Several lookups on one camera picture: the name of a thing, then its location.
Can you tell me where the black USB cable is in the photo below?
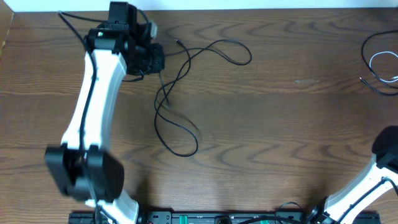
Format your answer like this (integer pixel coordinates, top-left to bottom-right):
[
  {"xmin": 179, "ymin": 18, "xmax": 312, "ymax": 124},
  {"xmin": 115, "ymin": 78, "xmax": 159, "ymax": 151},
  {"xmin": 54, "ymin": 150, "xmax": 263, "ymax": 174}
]
[{"xmin": 359, "ymin": 29, "xmax": 398, "ymax": 96}]

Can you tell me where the white USB cable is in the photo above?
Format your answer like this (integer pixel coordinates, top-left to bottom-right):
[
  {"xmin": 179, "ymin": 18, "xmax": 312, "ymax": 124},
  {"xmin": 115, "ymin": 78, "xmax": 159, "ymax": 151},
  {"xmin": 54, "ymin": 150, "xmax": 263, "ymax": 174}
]
[{"xmin": 368, "ymin": 50, "xmax": 398, "ymax": 83}]

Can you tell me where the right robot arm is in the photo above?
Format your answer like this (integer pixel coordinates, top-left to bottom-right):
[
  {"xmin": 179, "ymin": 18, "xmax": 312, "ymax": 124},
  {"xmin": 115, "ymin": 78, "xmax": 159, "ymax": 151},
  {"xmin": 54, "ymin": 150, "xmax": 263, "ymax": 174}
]
[{"xmin": 302, "ymin": 126, "xmax": 397, "ymax": 223}]

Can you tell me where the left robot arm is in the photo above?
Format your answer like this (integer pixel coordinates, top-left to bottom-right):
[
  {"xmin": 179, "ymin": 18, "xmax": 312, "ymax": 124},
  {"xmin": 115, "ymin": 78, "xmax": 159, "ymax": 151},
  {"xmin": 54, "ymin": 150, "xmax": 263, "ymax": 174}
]
[{"xmin": 45, "ymin": 1, "xmax": 165, "ymax": 223}]

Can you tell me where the cardboard panel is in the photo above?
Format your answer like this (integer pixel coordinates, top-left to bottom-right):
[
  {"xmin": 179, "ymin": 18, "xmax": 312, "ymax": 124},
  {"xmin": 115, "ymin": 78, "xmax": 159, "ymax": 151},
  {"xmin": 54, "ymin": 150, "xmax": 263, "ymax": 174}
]
[{"xmin": 0, "ymin": 0, "xmax": 14, "ymax": 55}]

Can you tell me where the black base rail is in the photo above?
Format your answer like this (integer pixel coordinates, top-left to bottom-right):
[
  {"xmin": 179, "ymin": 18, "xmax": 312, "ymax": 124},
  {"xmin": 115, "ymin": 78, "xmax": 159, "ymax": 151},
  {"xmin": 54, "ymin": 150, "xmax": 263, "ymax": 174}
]
[{"xmin": 68, "ymin": 208, "xmax": 382, "ymax": 224}]

